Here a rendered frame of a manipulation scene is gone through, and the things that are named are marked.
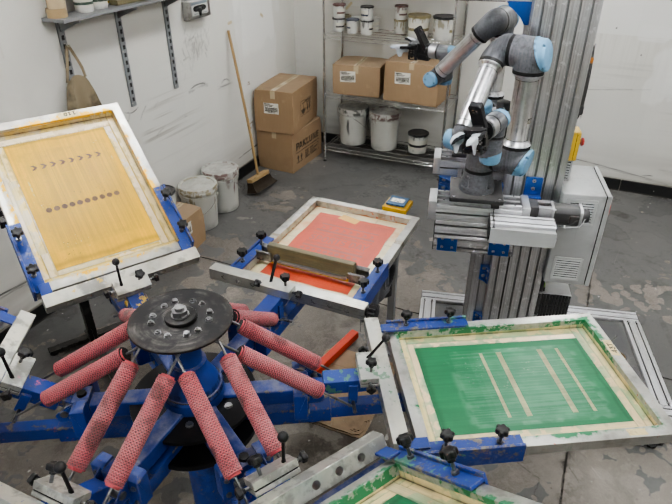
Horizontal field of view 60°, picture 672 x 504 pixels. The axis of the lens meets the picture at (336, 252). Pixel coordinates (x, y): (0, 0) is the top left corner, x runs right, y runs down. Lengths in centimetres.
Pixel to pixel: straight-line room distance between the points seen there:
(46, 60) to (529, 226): 285
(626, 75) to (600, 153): 71
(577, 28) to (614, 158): 344
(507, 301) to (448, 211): 70
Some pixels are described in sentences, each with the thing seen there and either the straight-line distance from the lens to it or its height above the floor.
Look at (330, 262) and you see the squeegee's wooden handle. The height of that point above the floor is 105.
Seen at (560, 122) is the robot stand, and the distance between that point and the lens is 267.
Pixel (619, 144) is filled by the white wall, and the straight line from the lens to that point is 588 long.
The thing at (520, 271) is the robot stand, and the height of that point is 78.
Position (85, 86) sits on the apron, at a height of 132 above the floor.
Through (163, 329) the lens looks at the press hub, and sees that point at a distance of 172.
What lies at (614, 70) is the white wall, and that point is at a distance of 570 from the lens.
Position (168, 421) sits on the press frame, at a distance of 187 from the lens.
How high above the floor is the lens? 235
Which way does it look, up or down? 32 degrees down
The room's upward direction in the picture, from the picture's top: straight up
